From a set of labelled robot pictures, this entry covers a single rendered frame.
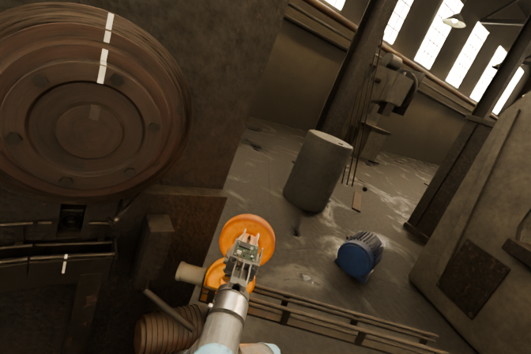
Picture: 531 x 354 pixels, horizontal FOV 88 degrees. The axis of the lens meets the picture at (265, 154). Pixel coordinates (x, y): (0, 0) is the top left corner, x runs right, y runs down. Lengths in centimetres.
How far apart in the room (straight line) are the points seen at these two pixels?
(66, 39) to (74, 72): 8
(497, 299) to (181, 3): 271
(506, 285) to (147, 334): 240
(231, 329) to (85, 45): 61
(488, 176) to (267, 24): 232
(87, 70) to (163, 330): 78
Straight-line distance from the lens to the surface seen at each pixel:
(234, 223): 78
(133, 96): 65
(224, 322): 60
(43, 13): 72
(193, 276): 99
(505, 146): 290
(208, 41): 91
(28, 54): 70
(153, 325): 105
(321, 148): 319
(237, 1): 94
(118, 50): 69
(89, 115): 65
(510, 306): 278
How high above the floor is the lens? 136
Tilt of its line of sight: 16 degrees down
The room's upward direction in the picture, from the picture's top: 21 degrees clockwise
